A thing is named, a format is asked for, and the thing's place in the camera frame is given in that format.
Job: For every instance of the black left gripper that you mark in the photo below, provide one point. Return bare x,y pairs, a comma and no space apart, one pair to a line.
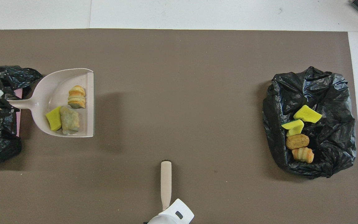
5,100

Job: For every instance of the beige plastic dustpan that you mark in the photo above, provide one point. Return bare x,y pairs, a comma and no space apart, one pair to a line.
54,90

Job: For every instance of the small yellow sponge wedge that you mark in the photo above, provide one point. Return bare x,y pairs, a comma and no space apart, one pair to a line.
53,119

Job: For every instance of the pale beige bread chunk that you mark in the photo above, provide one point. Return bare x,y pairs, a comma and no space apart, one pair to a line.
70,120

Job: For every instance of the orange striped croissant piece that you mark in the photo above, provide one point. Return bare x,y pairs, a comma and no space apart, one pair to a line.
77,97
303,155

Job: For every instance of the beige brush with black bristles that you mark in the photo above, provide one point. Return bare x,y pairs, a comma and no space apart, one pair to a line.
166,183

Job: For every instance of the yellow sponge piece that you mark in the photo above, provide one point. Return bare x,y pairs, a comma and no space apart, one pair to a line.
307,114
293,126

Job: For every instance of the brown bread roll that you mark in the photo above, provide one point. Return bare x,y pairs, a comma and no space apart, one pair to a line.
297,141

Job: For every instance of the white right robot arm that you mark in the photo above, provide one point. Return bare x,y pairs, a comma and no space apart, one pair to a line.
172,214

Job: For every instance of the pink plastic bin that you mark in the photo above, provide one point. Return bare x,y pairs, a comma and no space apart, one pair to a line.
18,124

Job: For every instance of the black trash bag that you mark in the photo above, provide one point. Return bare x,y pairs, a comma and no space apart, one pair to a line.
331,93

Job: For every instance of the brown table mat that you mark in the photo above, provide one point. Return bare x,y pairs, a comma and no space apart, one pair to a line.
166,62

